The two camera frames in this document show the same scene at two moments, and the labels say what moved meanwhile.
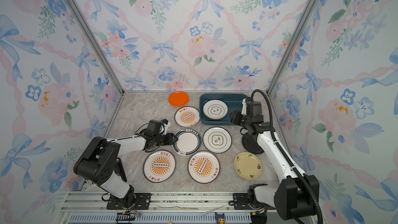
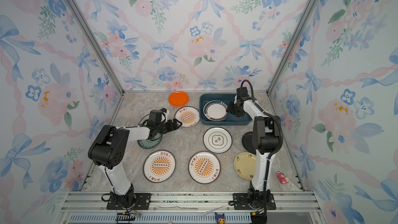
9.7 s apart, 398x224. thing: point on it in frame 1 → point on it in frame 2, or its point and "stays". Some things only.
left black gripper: (170, 141) → (171, 128)
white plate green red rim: (189, 142) → (215, 110)
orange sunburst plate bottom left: (159, 166) stays
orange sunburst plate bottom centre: (203, 167) stays
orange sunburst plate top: (186, 116) stays
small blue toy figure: (219, 218) stays
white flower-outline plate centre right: (217, 139) stays
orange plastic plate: (178, 98) stays
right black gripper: (235, 118) → (230, 109)
